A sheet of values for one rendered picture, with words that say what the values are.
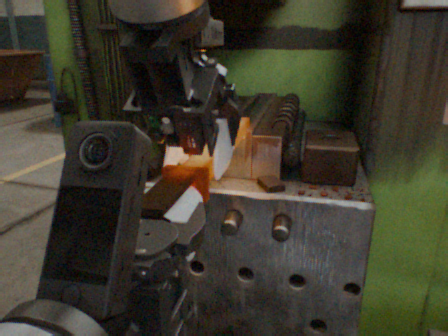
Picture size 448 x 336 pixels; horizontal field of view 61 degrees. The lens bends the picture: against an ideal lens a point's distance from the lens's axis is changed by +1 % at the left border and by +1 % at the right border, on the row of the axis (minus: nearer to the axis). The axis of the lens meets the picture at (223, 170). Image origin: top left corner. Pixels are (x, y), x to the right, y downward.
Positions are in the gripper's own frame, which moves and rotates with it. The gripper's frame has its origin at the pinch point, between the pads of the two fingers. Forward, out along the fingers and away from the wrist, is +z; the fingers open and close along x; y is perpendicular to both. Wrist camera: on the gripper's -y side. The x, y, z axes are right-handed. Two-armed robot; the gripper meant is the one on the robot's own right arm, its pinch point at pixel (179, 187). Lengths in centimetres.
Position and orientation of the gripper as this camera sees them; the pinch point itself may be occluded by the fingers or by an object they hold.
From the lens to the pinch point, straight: 36.6
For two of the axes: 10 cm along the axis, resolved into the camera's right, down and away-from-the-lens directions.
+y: 0.0, 9.4, 3.3
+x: 9.7, 0.7, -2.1
